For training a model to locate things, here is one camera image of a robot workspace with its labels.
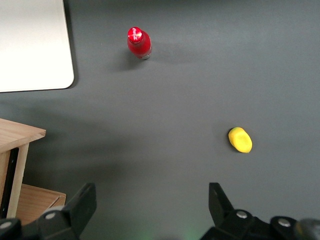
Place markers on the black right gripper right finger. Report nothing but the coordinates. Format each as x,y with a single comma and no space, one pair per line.
220,205

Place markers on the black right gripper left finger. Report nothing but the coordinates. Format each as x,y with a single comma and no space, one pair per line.
80,200

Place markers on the white rectangular tray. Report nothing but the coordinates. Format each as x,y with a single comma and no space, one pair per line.
32,45

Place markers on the yellow toy lemon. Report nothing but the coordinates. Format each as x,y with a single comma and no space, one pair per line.
240,140

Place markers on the red cola bottle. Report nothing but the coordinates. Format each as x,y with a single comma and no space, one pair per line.
140,46

